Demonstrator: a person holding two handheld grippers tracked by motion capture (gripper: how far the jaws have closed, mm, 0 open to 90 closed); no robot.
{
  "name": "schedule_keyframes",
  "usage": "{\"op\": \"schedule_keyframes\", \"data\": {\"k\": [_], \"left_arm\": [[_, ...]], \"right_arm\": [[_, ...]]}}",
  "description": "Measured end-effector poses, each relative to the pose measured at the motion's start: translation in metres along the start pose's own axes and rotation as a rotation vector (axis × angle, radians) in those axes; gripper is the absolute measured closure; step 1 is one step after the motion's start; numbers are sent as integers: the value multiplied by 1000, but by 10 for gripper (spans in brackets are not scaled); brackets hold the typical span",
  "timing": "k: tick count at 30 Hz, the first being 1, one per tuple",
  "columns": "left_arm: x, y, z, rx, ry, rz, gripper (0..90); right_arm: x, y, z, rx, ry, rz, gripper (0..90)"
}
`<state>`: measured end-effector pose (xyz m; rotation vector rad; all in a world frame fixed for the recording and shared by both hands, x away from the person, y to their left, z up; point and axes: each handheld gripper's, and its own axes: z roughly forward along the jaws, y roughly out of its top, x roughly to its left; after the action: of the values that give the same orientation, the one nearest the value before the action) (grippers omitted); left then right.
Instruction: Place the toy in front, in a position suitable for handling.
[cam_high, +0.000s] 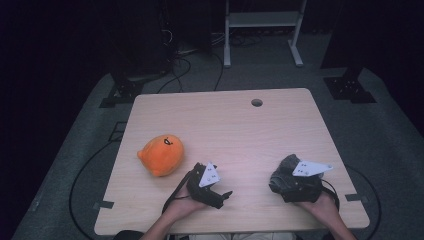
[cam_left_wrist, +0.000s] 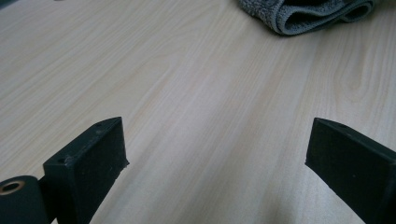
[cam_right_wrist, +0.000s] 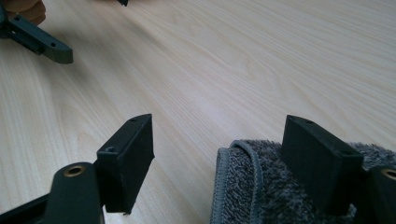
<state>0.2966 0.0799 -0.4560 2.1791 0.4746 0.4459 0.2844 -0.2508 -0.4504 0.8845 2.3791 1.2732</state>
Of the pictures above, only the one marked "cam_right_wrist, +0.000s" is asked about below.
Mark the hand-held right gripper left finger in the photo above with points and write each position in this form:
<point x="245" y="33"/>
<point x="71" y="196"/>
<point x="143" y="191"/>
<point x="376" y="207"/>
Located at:
<point x="124" y="174"/>

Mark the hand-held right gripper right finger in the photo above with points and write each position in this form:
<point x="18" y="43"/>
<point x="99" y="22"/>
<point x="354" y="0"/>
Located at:
<point x="317" y="168"/>

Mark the grey terry cloth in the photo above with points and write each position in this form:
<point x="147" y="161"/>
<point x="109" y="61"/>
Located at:
<point x="246" y="186"/>

